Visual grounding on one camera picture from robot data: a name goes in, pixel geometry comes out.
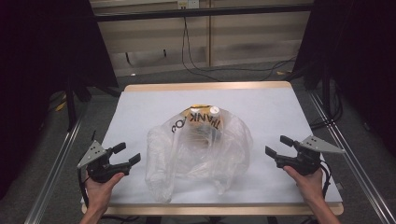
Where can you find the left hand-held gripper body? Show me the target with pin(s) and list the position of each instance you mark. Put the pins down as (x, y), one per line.
(99, 169)

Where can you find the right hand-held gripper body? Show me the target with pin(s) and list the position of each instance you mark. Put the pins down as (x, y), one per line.
(303, 158)

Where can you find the orange juice bottle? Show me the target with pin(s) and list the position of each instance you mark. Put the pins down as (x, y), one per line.
(193, 119)
(214, 119)

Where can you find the clear plastic bag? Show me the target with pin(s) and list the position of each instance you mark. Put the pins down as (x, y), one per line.
(199, 165)

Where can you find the person's left hand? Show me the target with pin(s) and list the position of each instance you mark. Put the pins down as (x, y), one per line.
(101, 193)

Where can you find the person's right hand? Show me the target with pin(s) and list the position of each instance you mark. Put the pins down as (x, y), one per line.
(306, 185)

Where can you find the small black floor object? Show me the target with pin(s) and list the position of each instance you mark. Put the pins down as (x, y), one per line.
(93, 134)

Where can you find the white table mat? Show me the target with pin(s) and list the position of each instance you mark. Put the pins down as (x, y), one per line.
(140, 102)

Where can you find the black stand leg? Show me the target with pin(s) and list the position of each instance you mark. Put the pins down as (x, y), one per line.
(71, 105)

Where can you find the yellow floor tape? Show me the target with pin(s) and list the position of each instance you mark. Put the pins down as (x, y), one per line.
(61, 105)

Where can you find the wooden table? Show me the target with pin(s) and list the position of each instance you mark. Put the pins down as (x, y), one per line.
(205, 85)

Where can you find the black curtain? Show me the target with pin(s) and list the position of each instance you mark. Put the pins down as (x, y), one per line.
(37, 62)
(358, 46)

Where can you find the black horizontal bar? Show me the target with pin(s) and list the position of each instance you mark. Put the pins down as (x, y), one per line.
(199, 12)

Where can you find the aluminium floor rail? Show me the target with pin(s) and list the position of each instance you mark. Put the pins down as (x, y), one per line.
(53, 174)
(358, 168)

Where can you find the wall power outlet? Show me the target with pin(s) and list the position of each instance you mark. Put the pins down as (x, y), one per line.
(187, 3)

